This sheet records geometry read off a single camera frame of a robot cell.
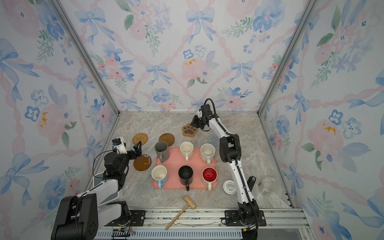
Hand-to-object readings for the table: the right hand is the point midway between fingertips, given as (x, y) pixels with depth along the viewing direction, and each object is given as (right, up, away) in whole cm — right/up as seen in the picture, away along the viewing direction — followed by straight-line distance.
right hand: (190, 122), depth 109 cm
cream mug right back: (+11, -18, -15) cm, 27 cm away
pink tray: (-9, -28, -27) cm, 40 cm away
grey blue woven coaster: (+16, -12, -6) cm, 21 cm away
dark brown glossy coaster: (-29, -26, -17) cm, 42 cm away
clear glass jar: (+44, -36, -26) cm, 63 cm away
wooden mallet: (+1, -43, -32) cm, 53 cm away
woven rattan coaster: (-36, -10, -3) cm, 37 cm away
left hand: (-32, -12, -24) cm, 42 cm away
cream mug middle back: (-2, -17, -16) cm, 23 cm away
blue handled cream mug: (-17, -31, -23) cm, 42 cm away
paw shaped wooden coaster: (-1, -6, 0) cm, 6 cm away
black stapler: (+34, -33, -27) cm, 55 cm away
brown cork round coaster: (-15, -11, -5) cm, 19 cm away
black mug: (-2, -31, -24) cm, 39 cm away
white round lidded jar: (+22, -35, -31) cm, 51 cm away
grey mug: (-15, -17, -23) cm, 32 cm away
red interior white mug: (+12, -31, -23) cm, 40 cm away
